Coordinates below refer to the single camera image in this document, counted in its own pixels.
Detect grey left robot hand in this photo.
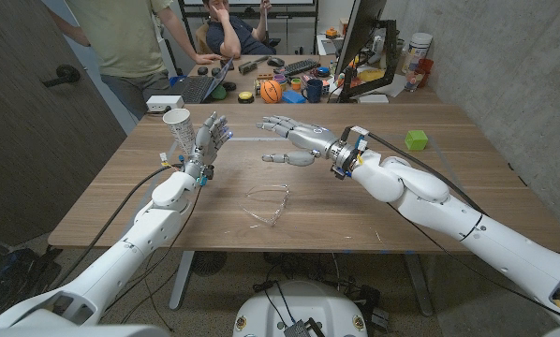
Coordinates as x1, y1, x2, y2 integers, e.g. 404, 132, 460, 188
182, 110, 234, 182

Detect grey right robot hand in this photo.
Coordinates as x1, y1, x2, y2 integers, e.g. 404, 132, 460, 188
255, 114, 359, 175

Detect white paper cup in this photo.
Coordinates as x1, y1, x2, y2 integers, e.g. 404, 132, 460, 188
162, 108, 198, 158

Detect clear safety glasses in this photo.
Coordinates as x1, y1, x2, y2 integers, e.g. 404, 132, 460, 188
240, 183, 291, 228

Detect green cube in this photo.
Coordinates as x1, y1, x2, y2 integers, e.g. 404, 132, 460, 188
404, 129, 430, 152

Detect red cup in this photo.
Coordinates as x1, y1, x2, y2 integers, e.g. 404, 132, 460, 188
415, 57, 435, 90

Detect blue flat box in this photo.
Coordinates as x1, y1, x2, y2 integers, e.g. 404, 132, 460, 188
281, 89, 307, 105

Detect dark blue mug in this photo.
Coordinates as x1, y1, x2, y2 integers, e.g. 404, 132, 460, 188
301, 78, 325, 104

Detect open black laptop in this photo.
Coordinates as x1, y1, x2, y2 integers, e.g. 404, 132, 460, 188
165, 56, 236, 105

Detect white power box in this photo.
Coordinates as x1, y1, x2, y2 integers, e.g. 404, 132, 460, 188
145, 95, 185, 114

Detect orange mini basketball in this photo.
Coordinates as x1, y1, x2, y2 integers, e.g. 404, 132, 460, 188
259, 80, 284, 105

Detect black keyboard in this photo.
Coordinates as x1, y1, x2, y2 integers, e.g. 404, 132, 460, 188
282, 58, 321, 78

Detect black stapler tool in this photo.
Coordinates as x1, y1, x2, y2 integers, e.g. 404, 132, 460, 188
237, 54, 271, 76

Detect yellow bowl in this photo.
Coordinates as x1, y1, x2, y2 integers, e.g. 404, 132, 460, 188
357, 68, 387, 84

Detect seated person in dark shirt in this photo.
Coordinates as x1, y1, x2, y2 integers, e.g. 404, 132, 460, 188
200, 0, 277, 60

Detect black computer monitor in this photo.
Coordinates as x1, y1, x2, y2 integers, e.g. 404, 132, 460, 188
333, 0, 388, 79

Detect person in green shirt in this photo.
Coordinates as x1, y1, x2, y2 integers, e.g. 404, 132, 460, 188
45, 0, 225, 121

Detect grey table leg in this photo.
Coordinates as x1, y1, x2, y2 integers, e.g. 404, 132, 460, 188
403, 252, 435, 318
168, 250, 196, 312

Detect white cylindrical canister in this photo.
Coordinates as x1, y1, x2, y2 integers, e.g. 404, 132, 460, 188
405, 32, 435, 75

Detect white robot torso base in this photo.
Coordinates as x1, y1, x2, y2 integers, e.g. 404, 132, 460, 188
231, 279, 369, 337

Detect dark wooden door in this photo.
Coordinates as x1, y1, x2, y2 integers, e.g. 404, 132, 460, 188
0, 0, 128, 247

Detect black bag on floor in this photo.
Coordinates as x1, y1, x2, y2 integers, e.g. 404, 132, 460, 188
0, 233, 64, 324

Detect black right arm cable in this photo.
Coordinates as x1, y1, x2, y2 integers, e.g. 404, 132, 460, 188
340, 125, 560, 324

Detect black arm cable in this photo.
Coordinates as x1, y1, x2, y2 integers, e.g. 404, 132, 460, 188
340, 125, 560, 324
50, 163, 183, 291

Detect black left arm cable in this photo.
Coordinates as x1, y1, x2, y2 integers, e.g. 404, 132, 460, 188
50, 163, 183, 291

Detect black door handle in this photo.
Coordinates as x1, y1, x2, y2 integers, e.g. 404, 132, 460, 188
41, 64, 81, 89

